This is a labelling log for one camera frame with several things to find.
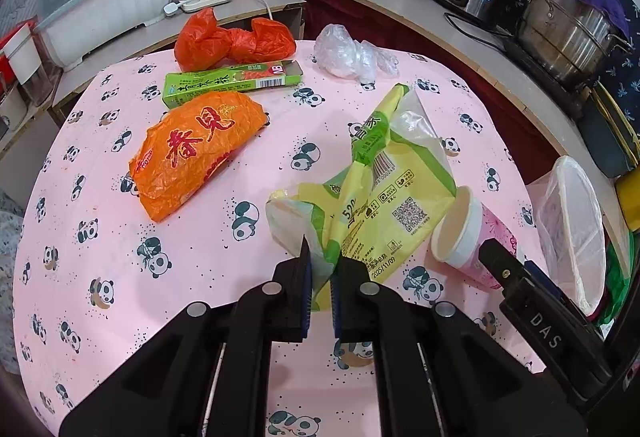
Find bin with white liner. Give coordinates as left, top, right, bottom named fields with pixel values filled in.
left=527, top=156, right=608, bottom=318

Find grey floral bed sheet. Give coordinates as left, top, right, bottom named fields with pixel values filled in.
left=0, top=187, right=26, bottom=373

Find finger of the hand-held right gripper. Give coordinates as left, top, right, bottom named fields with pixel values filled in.
left=477, top=238, right=526, bottom=290
left=522, top=261, right=567, bottom=304

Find yellow-green plastic packaging bag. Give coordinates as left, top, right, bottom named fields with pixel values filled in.
left=265, top=84, right=473, bottom=313

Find curved kitchen counter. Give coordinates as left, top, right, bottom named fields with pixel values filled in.
left=280, top=0, right=631, bottom=258

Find black induction cooker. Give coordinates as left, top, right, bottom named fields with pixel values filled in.
left=502, top=34, right=593, bottom=118

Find green plastic bag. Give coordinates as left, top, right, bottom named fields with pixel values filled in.
left=597, top=237, right=633, bottom=328

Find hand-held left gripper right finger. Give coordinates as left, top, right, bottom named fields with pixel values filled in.
left=330, top=251, right=586, bottom=437

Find yellow enamel pot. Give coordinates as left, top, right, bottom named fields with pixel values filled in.
left=615, top=172, right=640, bottom=233

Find orange plastic bag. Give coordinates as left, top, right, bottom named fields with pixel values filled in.
left=130, top=91, right=268, bottom=223

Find pink floral paper cup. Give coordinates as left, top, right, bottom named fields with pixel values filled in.
left=431, top=186, right=518, bottom=290

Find black power cable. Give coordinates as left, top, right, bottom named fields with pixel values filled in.
left=444, top=12, right=511, bottom=41

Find clear crumpled plastic bag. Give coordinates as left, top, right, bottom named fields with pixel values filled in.
left=313, top=23, right=400, bottom=85

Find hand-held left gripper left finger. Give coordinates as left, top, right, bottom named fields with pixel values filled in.
left=59, top=236, right=313, bottom=437

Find long green cardboard box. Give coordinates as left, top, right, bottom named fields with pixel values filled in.
left=162, top=60, right=305, bottom=109

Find dark blue enamel pot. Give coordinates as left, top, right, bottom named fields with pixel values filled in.
left=580, top=84, right=636, bottom=178

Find large steel steamer pot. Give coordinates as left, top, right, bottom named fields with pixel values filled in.
left=515, top=0, right=633, bottom=85

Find red plastic bag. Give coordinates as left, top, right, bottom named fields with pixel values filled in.
left=173, top=8, right=297, bottom=72

